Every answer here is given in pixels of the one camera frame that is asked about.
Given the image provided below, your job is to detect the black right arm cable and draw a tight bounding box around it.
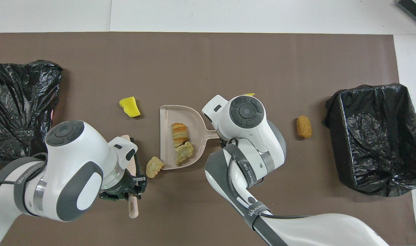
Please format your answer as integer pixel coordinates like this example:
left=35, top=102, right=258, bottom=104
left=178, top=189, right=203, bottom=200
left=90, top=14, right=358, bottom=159
left=228, top=137, right=312, bottom=219

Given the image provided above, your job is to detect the yellow sponge block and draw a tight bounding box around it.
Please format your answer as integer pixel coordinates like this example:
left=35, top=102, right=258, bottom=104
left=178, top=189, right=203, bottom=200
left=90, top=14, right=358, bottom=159
left=119, top=96, right=141, bottom=118

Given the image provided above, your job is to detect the bin covered by black bag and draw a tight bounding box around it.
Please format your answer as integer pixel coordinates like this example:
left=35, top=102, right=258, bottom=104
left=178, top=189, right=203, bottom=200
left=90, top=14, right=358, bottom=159
left=0, top=60, right=63, bottom=164

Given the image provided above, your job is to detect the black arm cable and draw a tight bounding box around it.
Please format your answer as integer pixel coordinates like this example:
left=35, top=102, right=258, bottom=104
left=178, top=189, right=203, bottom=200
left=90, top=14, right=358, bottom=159
left=228, top=137, right=312, bottom=219
left=0, top=153, right=48, bottom=188

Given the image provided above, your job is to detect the brown fried croquette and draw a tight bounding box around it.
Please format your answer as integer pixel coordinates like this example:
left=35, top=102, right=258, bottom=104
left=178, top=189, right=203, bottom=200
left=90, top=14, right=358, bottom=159
left=296, top=115, right=312, bottom=138

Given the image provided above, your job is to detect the beige hand brush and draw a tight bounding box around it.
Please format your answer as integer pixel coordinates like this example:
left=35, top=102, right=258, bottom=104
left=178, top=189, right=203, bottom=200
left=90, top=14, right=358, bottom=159
left=121, top=135, right=140, bottom=219

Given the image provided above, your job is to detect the beige plastic dustpan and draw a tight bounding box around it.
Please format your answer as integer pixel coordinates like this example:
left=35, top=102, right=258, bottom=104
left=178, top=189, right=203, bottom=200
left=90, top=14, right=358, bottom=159
left=160, top=105, right=220, bottom=170

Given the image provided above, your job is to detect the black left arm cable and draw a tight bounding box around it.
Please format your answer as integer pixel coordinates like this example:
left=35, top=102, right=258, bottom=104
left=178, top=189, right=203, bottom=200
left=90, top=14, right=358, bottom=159
left=0, top=153, right=48, bottom=188

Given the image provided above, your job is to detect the open bin with black bag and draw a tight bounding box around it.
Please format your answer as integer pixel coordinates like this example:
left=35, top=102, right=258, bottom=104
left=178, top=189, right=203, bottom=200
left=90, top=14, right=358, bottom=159
left=323, top=83, right=416, bottom=197

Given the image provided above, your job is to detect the pale small bread piece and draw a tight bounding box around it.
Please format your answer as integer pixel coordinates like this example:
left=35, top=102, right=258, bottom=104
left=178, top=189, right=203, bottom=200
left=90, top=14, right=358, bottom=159
left=146, top=156, right=165, bottom=178

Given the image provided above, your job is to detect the brown paper table mat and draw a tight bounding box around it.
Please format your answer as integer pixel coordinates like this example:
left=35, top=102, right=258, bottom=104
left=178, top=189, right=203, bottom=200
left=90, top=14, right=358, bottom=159
left=0, top=32, right=416, bottom=246

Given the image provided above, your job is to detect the striped croissant piece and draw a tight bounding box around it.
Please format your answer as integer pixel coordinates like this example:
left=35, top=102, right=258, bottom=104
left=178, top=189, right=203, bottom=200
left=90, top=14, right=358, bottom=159
left=171, top=123, right=189, bottom=148

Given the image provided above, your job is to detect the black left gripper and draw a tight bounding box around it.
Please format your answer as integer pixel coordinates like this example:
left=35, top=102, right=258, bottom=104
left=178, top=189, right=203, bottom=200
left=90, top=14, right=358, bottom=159
left=99, top=170, right=147, bottom=201

